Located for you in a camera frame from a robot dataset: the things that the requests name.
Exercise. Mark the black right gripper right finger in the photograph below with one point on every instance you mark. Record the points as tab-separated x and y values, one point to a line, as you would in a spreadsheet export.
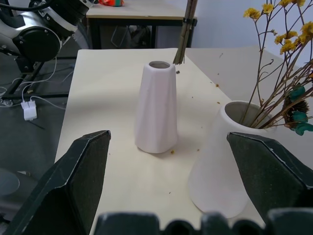
271	176

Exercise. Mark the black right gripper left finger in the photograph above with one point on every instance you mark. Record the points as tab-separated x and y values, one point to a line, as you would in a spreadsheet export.
73	186

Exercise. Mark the dried bouquet with stems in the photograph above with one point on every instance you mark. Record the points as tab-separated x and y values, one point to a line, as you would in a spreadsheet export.
185	31

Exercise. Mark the yellow dried flower bouquet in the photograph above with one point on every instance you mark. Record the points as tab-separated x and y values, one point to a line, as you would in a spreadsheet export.
291	41

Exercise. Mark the white smooth wide vase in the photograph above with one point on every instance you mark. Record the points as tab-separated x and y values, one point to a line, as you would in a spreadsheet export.
215	176

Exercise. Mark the grey round floor disc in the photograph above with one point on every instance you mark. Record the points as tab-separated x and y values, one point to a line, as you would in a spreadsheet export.
7	182

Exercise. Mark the white power adapter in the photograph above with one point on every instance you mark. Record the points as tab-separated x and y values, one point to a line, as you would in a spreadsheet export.
29	110

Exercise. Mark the white faceted slim vase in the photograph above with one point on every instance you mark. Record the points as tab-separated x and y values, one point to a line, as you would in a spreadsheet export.
156	110

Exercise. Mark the orange toy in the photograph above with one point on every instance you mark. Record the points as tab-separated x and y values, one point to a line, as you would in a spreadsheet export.
112	2

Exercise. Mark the black metal floor frame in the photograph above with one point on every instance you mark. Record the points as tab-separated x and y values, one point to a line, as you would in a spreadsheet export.
19	83

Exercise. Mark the beige desk with black frame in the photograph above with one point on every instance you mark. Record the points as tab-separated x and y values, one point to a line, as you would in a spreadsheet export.
137	12

